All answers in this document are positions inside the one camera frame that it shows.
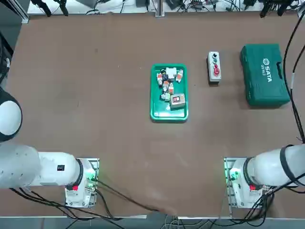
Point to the white button box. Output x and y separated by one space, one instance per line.
214 78

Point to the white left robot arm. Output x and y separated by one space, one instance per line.
47 169

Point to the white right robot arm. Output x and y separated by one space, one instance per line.
264 169

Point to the black push button part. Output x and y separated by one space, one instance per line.
164 74

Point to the green plastic tray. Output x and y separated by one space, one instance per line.
166 114

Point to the green white contact block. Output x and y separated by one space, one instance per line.
165 96

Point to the orange white contact block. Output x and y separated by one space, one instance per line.
171 88
159 78
179 76
166 85

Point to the white circuit breaker block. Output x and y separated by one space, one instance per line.
171 72

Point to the green plastic tool case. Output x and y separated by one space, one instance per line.
264 78

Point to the black tripod leg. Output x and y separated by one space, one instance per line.
280 9
45 7
64 7
264 10

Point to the beige switch box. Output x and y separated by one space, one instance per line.
177 101

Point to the aluminium frame post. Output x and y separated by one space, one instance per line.
159 8

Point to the aluminium frame profile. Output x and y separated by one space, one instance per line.
22 13

